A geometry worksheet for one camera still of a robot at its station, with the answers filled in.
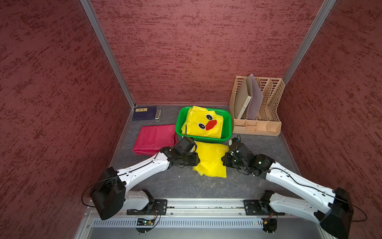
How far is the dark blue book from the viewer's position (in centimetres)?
112

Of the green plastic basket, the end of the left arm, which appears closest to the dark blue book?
the green plastic basket

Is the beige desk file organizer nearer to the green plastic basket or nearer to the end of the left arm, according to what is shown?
the green plastic basket

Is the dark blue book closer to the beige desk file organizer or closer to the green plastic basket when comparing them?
the green plastic basket

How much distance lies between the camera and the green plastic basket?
3.10 feet

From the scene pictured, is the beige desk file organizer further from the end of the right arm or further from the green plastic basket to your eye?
the end of the right arm

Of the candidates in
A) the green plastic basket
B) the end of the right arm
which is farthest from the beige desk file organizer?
the end of the right arm

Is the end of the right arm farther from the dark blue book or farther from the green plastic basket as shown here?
the dark blue book

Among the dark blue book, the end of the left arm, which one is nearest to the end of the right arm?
the end of the left arm

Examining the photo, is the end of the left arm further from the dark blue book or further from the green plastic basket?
the dark blue book
